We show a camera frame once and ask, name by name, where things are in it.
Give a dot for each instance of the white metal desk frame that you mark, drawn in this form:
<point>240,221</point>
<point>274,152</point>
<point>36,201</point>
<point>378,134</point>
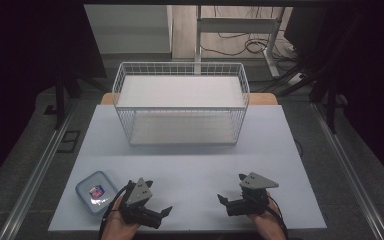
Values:
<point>236,25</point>

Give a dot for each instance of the wooden table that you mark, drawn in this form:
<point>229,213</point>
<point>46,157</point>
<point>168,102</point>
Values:
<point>263,99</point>

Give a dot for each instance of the blue lidded plastic container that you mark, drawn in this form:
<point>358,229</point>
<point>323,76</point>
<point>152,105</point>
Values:
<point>93,196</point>

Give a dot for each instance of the person's right hand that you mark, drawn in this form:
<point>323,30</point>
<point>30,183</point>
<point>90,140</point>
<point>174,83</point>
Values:
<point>268,225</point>

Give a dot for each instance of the black floor bracket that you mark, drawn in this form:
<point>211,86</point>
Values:
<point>69,141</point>

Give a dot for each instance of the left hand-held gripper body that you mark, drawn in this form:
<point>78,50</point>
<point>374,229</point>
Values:
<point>139,195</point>

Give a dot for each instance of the white cabinet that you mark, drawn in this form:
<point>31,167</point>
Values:
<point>130,30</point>

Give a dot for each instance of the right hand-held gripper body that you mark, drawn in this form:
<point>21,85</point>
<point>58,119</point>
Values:
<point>255,182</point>

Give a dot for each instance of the aluminium floor rail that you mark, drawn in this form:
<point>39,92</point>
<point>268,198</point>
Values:
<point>33,180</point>
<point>350,173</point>

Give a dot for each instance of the person's left hand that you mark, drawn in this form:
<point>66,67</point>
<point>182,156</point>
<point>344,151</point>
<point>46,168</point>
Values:
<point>116,228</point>

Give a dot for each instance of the black metal stand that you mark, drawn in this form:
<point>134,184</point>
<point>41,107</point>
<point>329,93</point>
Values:
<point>60,100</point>
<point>330,106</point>

